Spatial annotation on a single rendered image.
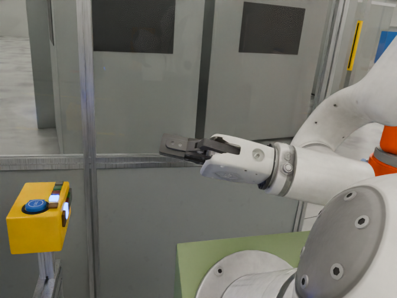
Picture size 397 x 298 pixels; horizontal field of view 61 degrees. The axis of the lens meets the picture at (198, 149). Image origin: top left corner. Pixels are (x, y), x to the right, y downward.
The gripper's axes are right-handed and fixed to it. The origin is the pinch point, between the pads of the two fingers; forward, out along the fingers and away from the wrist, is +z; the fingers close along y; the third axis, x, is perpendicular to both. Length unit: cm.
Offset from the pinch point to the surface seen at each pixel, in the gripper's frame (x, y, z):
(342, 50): 385, 456, -255
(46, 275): -27, 39, 24
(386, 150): 120, 251, -205
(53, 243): -18.7, 25.6, 20.4
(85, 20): 44, 39, 35
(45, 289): -29, 38, 22
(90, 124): 19, 58, 29
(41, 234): -17.3, 23.9, 22.9
